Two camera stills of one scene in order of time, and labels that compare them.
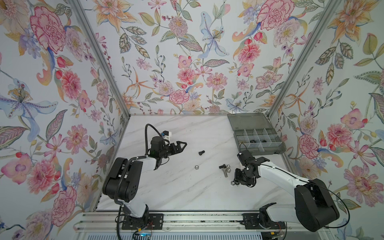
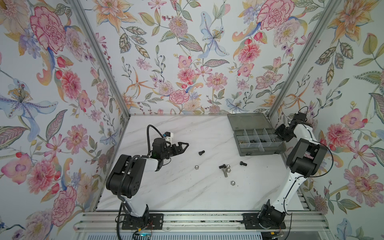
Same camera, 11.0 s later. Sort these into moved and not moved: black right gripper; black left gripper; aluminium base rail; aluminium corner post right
Moved: black right gripper
Not moved: black left gripper; aluminium base rail; aluminium corner post right
